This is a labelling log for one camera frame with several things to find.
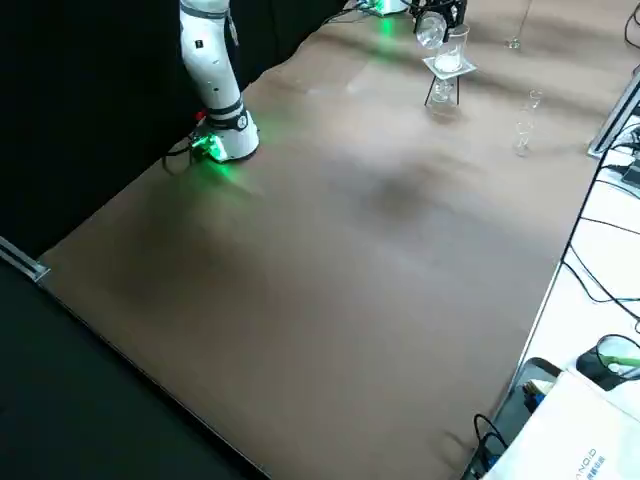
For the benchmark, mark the glass conical flask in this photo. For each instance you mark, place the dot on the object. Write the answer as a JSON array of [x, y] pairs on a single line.
[[430, 32]]

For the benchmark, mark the glass graduated cylinder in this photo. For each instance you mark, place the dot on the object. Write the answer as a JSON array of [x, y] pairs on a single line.
[[513, 44]]

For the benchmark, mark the large glass beaker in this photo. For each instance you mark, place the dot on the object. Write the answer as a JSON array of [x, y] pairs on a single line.
[[450, 60]]

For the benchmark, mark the black tripod stand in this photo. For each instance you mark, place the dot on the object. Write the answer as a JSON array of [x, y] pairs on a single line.
[[428, 95]]

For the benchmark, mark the glass alcohol lamp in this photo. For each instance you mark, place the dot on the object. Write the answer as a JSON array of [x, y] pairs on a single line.
[[442, 95]]

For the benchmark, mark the small glass vial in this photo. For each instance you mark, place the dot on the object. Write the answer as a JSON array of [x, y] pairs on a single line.
[[535, 100]]

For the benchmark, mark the small glass beaker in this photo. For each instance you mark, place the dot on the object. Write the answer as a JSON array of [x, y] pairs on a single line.
[[523, 140]]

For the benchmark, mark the black plastic tray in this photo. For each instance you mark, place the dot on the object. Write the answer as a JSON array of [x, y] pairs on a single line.
[[530, 375]]

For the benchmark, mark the black cup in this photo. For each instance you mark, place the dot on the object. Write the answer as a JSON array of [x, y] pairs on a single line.
[[592, 365]]

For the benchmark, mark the white paper bag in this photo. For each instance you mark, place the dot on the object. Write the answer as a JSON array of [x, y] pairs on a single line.
[[560, 430]]

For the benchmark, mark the aluminium profile post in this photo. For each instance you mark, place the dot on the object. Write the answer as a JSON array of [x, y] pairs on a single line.
[[617, 112]]

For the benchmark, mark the aluminium frame profile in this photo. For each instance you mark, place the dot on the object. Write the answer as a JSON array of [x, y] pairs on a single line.
[[25, 262]]

